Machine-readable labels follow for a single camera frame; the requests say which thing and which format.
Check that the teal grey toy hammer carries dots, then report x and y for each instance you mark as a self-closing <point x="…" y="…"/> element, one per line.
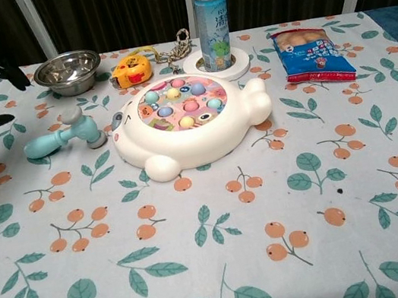
<point x="79" y="128"/>

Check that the white whack-a-mole toy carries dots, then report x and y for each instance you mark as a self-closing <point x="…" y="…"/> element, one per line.
<point x="197" y="137"/>

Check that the stainless steel bowl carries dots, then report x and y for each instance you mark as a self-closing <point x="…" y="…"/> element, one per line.
<point x="68" y="75"/>

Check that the yellow tape measure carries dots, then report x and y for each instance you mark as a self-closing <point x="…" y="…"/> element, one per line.
<point x="133" y="72"/>

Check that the tall light blue drink can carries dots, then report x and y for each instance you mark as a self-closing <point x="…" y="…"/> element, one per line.
<point x="214" y="30"/>

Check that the white tape roll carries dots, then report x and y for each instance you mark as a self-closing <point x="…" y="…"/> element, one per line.
<point x="241" y="60"/>

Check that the floral orange fruit tablecloth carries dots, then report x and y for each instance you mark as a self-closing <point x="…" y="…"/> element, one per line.
<point x="215" y="239"/>

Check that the blue snack bag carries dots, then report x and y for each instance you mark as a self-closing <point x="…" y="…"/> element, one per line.
<point x="315" y="55"/>

